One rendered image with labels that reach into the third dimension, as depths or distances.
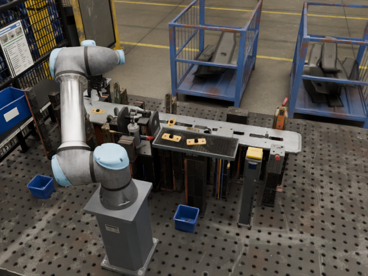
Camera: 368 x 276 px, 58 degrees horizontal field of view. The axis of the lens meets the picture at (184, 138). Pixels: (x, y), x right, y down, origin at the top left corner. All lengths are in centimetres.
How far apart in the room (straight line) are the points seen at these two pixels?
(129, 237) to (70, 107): 56
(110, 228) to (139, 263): 26
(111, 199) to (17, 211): 84
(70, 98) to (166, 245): 83
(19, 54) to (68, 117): 112
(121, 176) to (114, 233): 28
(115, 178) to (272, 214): 93
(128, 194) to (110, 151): 19
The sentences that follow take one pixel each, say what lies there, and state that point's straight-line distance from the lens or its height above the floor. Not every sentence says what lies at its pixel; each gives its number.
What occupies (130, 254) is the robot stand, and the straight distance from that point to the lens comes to 149.
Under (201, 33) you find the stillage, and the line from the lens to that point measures 477.
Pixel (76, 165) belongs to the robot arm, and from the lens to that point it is 122.
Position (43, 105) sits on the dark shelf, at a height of 103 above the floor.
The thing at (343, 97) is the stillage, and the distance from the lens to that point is 410.
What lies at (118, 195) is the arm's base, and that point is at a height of 116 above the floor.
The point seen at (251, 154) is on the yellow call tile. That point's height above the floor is 116.
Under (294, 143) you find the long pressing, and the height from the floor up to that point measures 100.
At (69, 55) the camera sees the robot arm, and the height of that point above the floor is 157.
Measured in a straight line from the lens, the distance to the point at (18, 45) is 234.
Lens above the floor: 208
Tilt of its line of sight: 37 degrees down
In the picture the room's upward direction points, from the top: 1 degrees counter-clockwise
